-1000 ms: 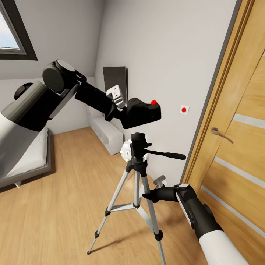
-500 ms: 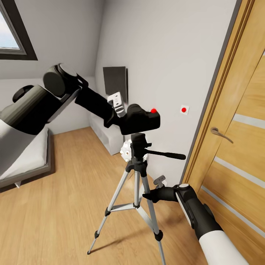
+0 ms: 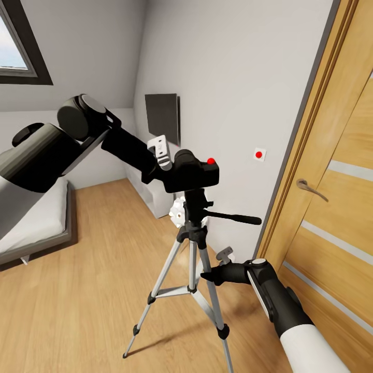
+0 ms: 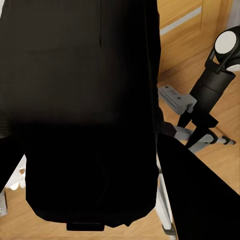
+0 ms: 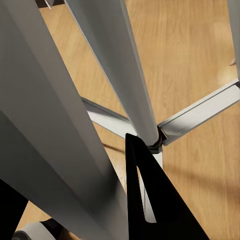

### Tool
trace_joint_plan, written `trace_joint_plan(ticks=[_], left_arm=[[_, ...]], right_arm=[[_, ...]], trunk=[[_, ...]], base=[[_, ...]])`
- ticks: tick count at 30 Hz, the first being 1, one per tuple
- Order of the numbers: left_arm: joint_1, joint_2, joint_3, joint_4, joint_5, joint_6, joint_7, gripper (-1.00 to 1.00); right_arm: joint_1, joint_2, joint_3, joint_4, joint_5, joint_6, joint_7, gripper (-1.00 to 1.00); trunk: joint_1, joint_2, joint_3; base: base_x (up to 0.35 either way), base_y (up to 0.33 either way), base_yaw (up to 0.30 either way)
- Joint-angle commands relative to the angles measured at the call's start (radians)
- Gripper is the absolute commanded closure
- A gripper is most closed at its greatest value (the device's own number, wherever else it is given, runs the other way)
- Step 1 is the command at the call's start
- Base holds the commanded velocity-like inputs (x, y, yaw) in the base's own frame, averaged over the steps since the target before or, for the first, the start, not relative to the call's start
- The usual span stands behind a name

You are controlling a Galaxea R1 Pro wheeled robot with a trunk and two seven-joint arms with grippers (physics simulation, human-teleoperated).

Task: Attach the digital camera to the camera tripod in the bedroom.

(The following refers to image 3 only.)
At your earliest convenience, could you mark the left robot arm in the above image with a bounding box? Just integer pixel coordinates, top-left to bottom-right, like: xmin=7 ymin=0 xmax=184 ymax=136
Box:
xmin=0 ymin=93 xmax=178 ymax=240

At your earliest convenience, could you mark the camera tripod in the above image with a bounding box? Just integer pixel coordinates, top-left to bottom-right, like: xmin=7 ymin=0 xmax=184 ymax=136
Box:
xmin=123 ymin=188 xmax=262 ymax=373

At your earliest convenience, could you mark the digital camera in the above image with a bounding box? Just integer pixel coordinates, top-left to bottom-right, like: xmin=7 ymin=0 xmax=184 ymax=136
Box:
xmin=163 ymin=149 xmax=220 ymax=193

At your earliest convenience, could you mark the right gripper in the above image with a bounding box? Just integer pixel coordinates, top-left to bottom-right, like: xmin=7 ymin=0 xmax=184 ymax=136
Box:
xmin=200 ymin=260 xmax=238 ymax=286

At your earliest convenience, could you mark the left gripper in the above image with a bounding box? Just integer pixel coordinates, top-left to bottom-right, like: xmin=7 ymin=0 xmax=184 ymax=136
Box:
xmin=119 ymin=135 xmax=178 ymax=184

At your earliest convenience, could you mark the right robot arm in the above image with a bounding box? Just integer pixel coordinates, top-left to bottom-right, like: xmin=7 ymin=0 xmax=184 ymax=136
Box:
xmin=200 ymin=246 xmax=352 ymax=373

